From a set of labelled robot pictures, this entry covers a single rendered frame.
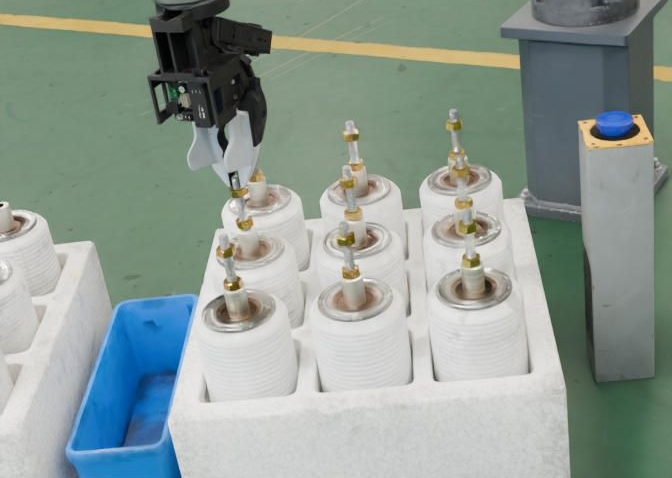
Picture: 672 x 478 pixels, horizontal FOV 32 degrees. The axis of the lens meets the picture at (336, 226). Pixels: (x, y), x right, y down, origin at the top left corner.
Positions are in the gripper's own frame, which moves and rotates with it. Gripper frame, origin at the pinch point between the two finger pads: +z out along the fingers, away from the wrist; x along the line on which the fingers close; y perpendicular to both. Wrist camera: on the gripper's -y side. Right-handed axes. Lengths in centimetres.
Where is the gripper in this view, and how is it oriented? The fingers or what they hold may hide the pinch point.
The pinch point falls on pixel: (238, 171)
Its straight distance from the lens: 123.5
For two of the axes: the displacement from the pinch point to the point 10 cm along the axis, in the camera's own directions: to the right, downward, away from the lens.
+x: 9.0, 0.9, -4.2
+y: -4.1, 4.9, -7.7
